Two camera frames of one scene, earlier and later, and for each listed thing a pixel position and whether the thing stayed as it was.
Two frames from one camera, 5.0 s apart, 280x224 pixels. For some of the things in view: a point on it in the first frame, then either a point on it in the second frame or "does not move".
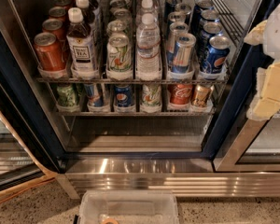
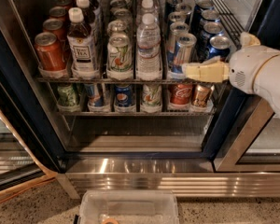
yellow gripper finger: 256,35 to 246,39
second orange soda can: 56,27 does not move
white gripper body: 278,35 to 244,68
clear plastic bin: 128,206 does not move
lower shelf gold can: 201,94 does not move
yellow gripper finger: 273,91 to 212,71
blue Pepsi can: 215,60 does not move
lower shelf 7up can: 151,95 does not move
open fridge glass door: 19,158 does not move
